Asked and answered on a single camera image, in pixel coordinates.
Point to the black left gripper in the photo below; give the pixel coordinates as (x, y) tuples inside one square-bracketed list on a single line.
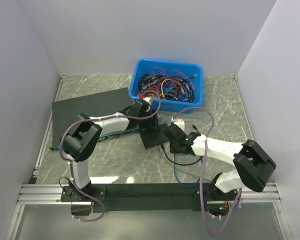
[(152, 124)]

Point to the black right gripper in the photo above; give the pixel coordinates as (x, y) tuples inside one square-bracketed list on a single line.
[(173, 149)]

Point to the small black network switch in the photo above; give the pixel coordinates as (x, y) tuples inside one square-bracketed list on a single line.
[(153, 137)]

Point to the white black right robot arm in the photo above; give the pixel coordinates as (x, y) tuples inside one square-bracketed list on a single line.
[(253, 166)]

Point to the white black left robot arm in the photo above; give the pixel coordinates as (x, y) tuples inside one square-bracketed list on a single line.
[(80, 139)]

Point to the blue plastic bin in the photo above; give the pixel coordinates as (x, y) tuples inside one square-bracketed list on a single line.
[(180, 85)]

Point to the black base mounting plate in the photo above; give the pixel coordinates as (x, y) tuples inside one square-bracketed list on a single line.
[(146, 196)]

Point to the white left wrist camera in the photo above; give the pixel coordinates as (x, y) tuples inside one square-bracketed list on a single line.
[(145, 98)]

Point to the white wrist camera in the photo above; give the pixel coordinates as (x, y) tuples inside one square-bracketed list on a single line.
[(178, 122), (145, 98)]

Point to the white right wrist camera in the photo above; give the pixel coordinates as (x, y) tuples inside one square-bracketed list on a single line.
[(178, 122)]

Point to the large black network switch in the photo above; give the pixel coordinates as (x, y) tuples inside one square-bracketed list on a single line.
[(65, 112)]

